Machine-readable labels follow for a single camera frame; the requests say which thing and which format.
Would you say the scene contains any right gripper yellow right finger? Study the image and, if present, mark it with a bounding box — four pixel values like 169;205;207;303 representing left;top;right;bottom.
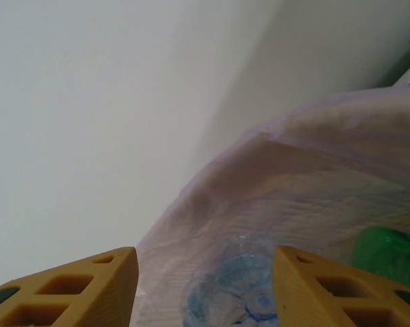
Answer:
272;245;410;327

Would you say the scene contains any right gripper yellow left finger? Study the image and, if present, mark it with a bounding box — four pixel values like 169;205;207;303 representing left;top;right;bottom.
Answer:
0;247;140;327

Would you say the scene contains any clear bottle light blue label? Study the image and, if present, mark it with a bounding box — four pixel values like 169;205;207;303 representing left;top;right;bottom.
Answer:
180;234;281;327

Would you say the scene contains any green soda bottle yellow cap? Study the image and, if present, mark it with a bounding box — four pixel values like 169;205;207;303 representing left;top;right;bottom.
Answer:
349;226;410;294

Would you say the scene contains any pink translucent bin liner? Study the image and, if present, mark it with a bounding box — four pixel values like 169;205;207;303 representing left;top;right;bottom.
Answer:
131;87;410;327

